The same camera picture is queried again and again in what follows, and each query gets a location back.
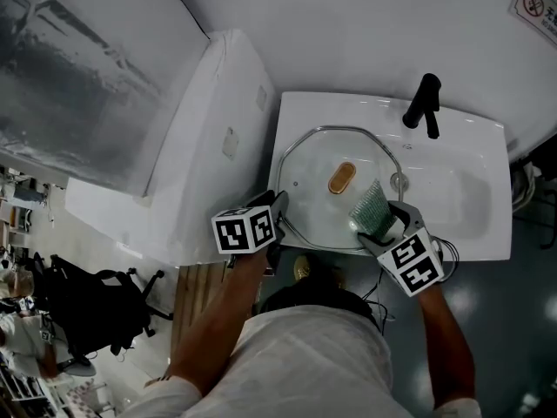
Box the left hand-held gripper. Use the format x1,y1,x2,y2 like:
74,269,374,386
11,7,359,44
211,190,290,274

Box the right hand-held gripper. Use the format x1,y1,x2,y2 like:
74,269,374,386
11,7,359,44
355,199,446,298

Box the green scrubbing sponge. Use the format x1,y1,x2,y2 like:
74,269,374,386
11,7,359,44
347,178,398,238

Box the glass pot lid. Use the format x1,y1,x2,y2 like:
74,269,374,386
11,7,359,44
276,125,405,253

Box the person's right forearm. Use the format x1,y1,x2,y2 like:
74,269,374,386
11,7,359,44
416,282,476,411

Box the person's left forearm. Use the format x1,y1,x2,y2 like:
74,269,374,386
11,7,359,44
166,245,274,396

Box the person's gold shoe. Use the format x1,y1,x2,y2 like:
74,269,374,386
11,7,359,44
292,253,315,283

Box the white ceramic sink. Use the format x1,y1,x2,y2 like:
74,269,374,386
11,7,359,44
266,91,513,262

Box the person's black trousers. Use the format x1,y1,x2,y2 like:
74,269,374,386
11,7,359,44
258,253,378,324

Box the wooden slat panel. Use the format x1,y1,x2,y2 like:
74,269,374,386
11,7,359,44
170,260,239,358

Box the black faucet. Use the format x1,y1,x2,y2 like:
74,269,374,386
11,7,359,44
401,72,443,140

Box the white pipes under sink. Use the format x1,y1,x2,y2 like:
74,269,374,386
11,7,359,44
510,158,557,252

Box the person's white shirt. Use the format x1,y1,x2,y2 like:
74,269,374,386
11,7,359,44
124,304,483,418

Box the black office chair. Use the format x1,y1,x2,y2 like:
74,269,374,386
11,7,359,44
32,253,176,362

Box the grey plastic-covered panel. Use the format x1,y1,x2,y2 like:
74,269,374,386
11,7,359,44
0,0,211,199

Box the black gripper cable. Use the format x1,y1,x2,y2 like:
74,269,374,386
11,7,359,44
359,235,460,335

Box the no smoking wall sign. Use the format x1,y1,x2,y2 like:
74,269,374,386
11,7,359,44
506,0,557,52

